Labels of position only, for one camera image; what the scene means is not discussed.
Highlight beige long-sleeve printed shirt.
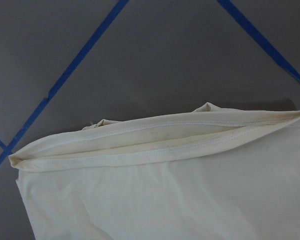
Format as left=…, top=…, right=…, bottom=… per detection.
left=9, top=103, right=300, bottom=240

